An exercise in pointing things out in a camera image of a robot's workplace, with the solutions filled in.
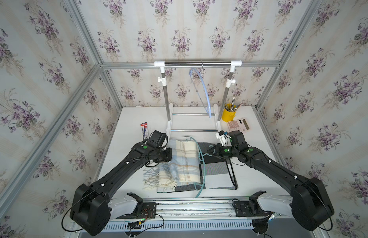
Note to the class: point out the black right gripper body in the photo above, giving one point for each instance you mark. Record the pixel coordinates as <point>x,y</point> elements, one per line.
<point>222,151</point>

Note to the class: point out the blue cream plaid scarf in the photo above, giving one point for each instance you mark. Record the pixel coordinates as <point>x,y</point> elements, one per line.
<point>182,173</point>

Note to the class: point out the teal plastic clothes hanger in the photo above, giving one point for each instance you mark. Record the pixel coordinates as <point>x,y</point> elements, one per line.
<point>200,166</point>

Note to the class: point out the yellow pen holder cup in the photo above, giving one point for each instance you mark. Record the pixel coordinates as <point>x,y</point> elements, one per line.
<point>230,110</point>

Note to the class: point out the red white pen box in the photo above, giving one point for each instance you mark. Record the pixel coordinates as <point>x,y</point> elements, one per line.
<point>145,132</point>

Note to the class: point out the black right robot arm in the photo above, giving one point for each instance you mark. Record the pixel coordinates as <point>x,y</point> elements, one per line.
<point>307,200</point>

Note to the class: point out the black grey checkered scarf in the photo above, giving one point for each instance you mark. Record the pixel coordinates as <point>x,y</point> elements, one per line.
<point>219,173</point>

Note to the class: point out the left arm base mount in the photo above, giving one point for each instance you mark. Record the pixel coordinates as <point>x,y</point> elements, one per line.
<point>131,206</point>

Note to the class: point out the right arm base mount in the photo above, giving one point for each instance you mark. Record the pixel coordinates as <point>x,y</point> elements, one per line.
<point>262,204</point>

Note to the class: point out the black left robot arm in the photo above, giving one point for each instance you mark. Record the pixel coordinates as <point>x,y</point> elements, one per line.
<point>93,205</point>

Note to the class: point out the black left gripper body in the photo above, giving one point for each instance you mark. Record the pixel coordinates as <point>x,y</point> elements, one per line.
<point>165,155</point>

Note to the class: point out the pink calculator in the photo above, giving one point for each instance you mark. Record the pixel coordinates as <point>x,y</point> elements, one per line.
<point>238,125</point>

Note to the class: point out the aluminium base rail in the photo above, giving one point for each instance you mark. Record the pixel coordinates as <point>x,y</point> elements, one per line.
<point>213,214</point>

